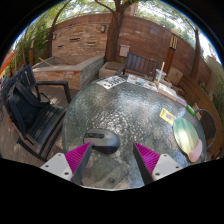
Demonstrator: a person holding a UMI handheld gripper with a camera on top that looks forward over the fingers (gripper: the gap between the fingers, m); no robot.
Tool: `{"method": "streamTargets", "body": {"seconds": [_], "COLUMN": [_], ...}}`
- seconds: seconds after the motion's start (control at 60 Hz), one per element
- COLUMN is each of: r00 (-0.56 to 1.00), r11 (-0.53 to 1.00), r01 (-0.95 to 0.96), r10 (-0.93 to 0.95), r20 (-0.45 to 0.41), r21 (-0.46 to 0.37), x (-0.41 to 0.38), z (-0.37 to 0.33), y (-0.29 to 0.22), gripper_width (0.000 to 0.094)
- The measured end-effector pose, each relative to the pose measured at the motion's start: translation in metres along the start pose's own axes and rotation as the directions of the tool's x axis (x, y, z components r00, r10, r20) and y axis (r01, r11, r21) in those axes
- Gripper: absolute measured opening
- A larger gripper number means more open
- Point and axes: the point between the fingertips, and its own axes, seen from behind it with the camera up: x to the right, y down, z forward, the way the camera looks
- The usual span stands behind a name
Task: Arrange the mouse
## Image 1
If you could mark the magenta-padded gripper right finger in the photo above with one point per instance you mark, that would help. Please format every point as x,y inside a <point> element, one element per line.
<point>148,158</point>

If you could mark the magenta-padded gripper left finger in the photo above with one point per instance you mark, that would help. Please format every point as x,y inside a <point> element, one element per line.
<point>78,156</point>

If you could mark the grey and black computer mouse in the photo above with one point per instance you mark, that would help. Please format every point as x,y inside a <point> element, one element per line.
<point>104,140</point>

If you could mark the green mouse pad, pink rest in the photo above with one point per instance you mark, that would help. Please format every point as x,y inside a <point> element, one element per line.
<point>185,135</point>

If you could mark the yellow card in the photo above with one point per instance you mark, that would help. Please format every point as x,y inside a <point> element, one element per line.
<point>166,116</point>

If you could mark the dark wicker chair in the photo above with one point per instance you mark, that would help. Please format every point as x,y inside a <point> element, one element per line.
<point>208,126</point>

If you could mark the white book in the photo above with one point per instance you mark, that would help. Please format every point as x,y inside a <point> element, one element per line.
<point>170,93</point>

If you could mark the black slatted garden chair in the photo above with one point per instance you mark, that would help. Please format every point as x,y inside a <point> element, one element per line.
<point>25,106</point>

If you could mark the colourful printed magazine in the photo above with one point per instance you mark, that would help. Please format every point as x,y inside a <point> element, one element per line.
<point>141,82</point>

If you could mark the black and white printed sheet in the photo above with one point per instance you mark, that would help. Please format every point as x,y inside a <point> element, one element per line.
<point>111,82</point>

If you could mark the beige stone block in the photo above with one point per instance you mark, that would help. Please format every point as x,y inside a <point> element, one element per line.
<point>174,76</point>

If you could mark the slim tree trunk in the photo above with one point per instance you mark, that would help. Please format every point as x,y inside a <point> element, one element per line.
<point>198,50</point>

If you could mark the thick tree trunk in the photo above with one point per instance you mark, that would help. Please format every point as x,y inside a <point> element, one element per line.
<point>113,36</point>

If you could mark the grey wall utility box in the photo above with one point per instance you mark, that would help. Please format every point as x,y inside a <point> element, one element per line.
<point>124,50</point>

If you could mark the wooden garden lamp post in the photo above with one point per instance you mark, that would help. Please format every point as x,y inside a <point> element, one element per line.
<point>172,46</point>

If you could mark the wall lamp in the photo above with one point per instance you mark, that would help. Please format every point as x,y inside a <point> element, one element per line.
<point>103,28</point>
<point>54,36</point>

